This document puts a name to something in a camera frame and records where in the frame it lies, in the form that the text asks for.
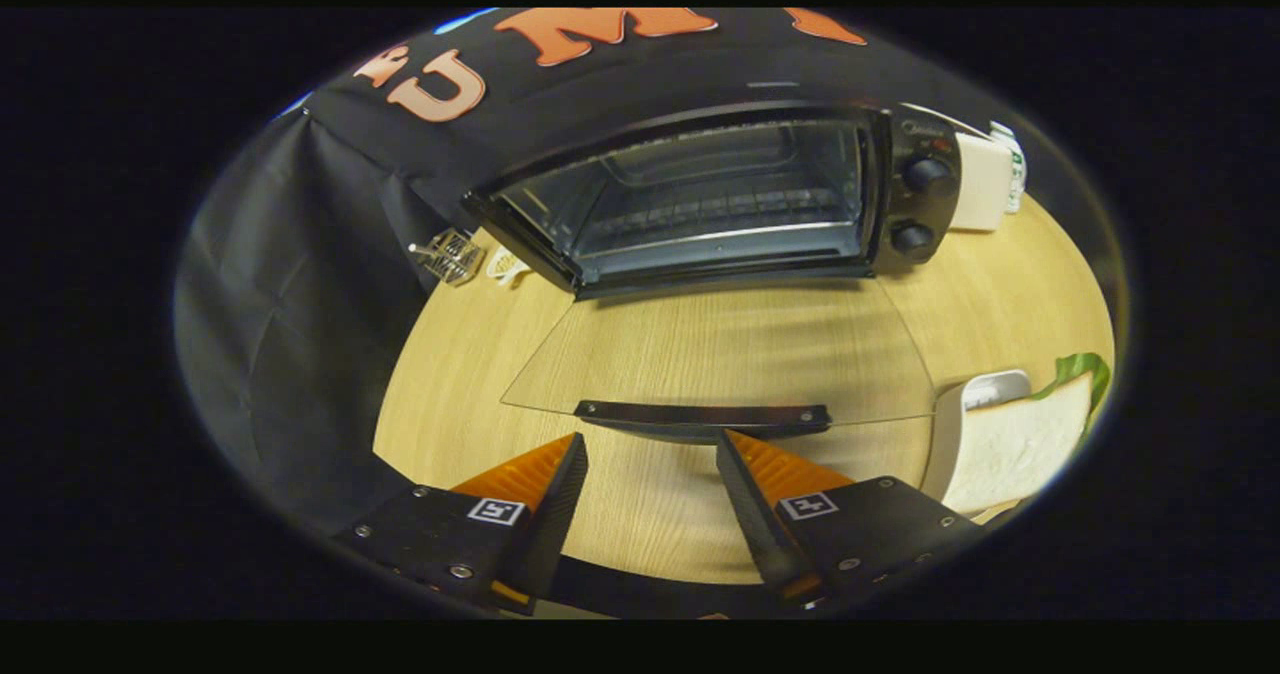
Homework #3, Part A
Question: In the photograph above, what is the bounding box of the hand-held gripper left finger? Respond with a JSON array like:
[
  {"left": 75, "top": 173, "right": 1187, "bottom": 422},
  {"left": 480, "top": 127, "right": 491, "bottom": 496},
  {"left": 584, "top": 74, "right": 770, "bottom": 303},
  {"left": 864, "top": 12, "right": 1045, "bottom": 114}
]
[{"left": 335, "top": 432, "right": 591, "bottom": 617}]

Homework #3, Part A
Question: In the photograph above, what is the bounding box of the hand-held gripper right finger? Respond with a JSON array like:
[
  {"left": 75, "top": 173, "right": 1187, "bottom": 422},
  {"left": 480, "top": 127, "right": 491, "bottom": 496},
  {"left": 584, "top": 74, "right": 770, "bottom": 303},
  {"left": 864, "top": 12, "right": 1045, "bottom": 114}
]
[{"left": 715, "top": 429, "right": 986, "bottom": 605}]

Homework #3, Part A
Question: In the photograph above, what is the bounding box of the white bread lettuce sandwich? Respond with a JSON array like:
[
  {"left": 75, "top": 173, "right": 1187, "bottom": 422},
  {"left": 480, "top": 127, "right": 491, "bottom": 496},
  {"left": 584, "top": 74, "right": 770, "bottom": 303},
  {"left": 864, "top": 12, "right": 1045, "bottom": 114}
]
[{"left": 942, "top": 352, "right": 1113, "bottom": 517}]

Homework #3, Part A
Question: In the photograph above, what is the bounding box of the black toaster oven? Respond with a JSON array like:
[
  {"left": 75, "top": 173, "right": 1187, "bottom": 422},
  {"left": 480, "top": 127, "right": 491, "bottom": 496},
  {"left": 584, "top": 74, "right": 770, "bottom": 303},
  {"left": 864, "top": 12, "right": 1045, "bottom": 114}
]
[{"left": 462, "top": 102, "right": 963, "bottom": 445}]

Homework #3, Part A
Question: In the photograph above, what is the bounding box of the white pop-up toaster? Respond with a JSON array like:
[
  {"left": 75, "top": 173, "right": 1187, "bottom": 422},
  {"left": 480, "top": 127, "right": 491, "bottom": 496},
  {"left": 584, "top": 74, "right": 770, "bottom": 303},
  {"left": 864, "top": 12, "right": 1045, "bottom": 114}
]
[{"left": 950, "top": 132, "right": 1016, "bottom": 233}]

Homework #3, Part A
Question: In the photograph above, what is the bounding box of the small white paper item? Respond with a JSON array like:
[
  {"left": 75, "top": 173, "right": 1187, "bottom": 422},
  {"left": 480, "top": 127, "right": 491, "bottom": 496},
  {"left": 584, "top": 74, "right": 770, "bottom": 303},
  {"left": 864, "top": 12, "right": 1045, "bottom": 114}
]
[{"left": 487, "top": 246, "right": 531, "bottom": 288}]

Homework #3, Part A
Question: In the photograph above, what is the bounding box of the white plate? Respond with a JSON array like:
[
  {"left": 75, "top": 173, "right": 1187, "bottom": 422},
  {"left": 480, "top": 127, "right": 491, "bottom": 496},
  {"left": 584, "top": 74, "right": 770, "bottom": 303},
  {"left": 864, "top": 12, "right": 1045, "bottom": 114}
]
[{"left": 920, "top": 369, "right": 1036, "bottom": 510}]

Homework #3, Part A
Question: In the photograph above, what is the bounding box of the small white green-label bottle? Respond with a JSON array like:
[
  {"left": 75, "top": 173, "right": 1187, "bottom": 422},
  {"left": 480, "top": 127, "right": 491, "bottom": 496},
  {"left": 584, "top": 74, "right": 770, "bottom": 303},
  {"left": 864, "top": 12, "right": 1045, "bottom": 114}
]
[{"left": 990, "top": 121, "right": 1029, "bottom": 215}]

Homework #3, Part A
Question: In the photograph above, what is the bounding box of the metal wire rack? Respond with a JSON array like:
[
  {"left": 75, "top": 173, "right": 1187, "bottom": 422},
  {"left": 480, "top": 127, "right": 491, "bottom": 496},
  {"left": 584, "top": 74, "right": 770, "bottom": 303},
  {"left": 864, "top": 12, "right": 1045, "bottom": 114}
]
[{"left": 408, "top": 229, "right": 488, "bottom": 288}]

